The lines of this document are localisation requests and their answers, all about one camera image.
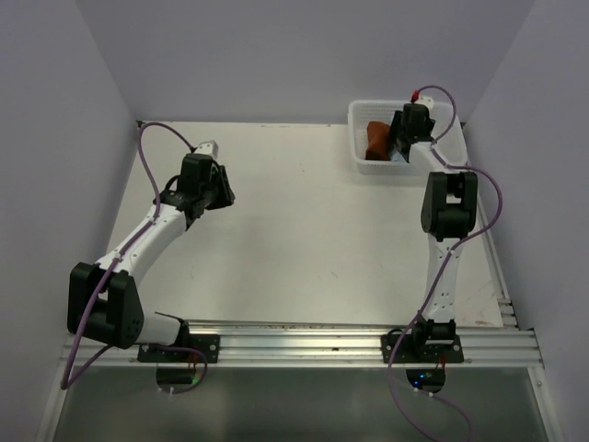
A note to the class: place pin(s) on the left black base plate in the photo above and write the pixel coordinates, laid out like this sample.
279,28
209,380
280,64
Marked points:
196,348

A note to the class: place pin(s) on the aluminium mounting rail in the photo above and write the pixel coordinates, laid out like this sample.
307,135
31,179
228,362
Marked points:
258,344

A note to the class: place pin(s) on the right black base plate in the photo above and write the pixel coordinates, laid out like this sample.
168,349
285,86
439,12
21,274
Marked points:
410,352

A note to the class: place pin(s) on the light blue towel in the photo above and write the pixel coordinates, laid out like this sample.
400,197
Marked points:
397,158

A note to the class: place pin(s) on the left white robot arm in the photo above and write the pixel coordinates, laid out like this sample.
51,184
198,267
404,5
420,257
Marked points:
105,294

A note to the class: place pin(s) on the rust brown towel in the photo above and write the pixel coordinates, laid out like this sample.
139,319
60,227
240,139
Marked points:
377,142

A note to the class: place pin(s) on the white plastic basket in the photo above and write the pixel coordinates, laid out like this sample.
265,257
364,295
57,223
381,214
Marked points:
360,112

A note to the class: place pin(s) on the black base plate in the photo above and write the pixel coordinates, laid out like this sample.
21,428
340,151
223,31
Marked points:
196,348
410,352

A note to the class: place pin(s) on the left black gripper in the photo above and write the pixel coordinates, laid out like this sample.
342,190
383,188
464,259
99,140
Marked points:
226,196

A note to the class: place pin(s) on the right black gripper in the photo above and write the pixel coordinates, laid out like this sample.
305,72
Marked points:
396,128

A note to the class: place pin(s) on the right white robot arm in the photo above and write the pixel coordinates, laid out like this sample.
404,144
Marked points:
448,215

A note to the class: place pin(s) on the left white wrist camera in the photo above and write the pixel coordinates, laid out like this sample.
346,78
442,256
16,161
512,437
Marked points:
209,148

